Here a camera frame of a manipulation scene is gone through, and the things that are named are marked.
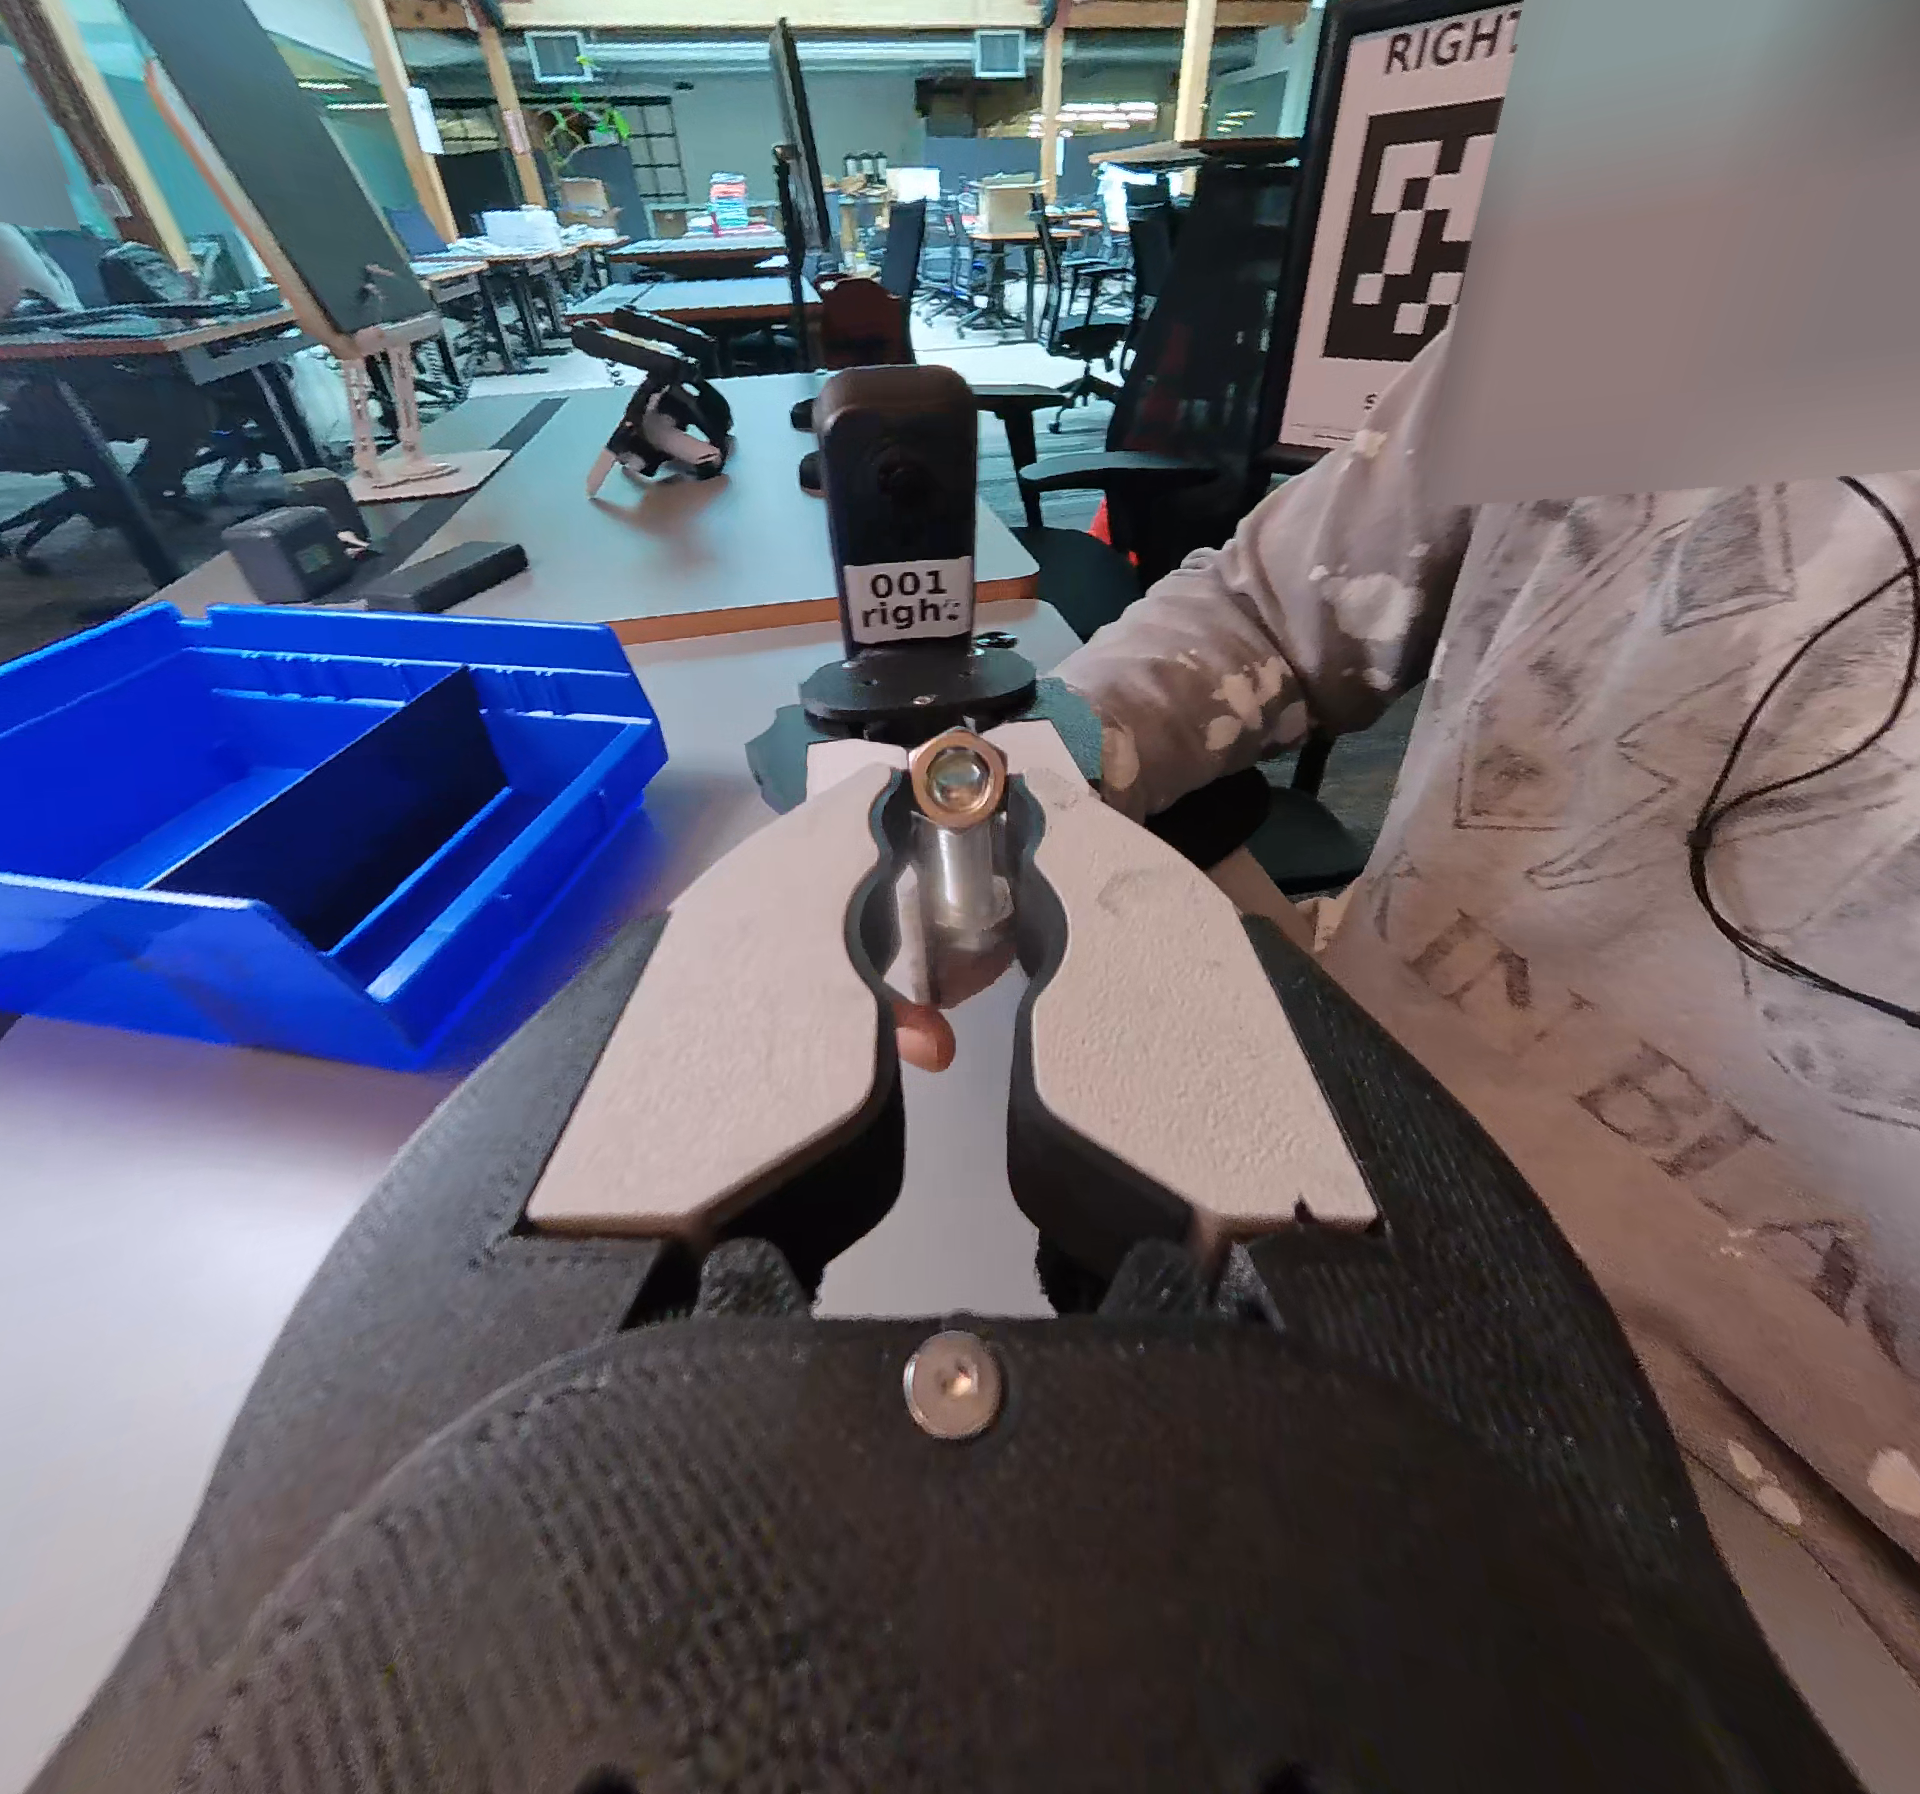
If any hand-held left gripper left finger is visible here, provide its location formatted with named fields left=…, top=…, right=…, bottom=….
left=524, top=739, right=912, bottom=1287

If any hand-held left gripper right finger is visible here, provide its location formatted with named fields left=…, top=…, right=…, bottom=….
left=1004, top=773, right=1383, bottom=1278

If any silver hex bolt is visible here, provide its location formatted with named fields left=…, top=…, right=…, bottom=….
left=907, top=730, right=1009, bottom=1008

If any blue plastic bin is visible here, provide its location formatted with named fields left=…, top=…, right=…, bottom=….
left=0, top=606, right=669, bottom=1076

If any person's right forearm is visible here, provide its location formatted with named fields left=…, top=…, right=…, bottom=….
left=1049, top=325, right=1480, bottom=837

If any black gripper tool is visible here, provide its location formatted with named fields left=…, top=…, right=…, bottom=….
left=571, top=307, right=737, bottom=494

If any black mesh office chair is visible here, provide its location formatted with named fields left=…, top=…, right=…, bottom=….
left=1019, top=159, right=1305, bottom=596

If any black thin monitor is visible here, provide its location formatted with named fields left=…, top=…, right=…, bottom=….
left=767, top=16, right=839, bottom=369

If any black flat device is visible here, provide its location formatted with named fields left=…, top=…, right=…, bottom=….
left=363, top=544, right=532, bottom=614

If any potted plant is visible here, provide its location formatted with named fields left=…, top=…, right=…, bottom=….
left=538, top=95, right=638, bottom=177

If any wooden stand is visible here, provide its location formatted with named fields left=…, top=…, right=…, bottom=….
left=338, top=316, right=518, bottom=494

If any framed marker sign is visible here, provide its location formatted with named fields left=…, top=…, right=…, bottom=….
left=1276, top=0, right=1538, bottom=462

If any small dark grey device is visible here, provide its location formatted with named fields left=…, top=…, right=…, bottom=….
left=220, top=474, right=374, bottom=606

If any dark tilted panel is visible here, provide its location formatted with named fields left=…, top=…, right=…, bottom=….
left=22, top=0, right=444, bottom=350

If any black cord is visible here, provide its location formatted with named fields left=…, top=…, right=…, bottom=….
left=1687, top=474, right=1920, bottom=1031

